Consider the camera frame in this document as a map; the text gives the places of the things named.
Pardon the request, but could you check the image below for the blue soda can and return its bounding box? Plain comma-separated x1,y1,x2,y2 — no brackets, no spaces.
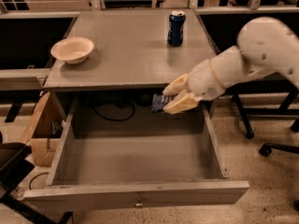
167,10,186,47

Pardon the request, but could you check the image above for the grey cabinet desk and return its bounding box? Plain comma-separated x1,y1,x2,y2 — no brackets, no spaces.
44,9,216,110

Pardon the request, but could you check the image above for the black floor cable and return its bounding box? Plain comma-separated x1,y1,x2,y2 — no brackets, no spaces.
28,171,50,190

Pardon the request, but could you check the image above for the black cable under desk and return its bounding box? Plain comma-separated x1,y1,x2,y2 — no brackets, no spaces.
91,91,153,122

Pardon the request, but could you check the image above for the black office chair base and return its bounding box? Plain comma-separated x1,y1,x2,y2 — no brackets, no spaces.
259,119,299,212

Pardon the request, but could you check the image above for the metal drawer knob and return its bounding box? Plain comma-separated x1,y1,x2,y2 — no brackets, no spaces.
135,196,143,208

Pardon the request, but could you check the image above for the cardboard box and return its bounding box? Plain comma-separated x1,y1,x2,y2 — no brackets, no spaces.
20,92,63,167

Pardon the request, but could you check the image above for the dark blue rxbar wrapper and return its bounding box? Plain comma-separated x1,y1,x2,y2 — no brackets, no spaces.
151,93,175,113

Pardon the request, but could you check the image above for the grey open top drawer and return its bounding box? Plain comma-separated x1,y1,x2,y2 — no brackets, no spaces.
24,98,249,211

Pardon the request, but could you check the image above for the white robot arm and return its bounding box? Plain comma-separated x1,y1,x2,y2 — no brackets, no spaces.
163,17,299,114

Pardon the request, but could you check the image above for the black table leg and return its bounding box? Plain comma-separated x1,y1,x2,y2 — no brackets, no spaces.
233,93,254,139

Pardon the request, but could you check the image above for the white paper bowl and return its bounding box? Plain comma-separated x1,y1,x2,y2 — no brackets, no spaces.
50,37,94,64

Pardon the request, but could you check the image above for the black chair at left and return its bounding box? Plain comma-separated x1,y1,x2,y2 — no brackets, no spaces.
0,133,73,224

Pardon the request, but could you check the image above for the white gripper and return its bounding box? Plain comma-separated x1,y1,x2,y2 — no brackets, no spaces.
163,60,225,115

